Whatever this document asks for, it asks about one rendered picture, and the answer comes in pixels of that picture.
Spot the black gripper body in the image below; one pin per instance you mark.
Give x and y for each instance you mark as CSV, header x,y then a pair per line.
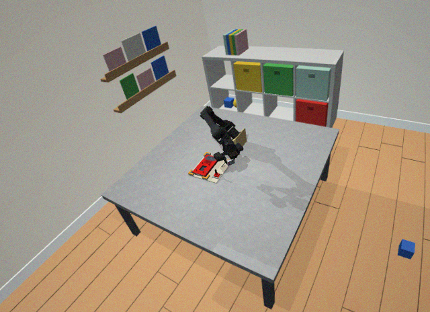
x,y
220,156

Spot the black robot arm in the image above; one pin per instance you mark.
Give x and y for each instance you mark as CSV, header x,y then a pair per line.
x,y
220,131

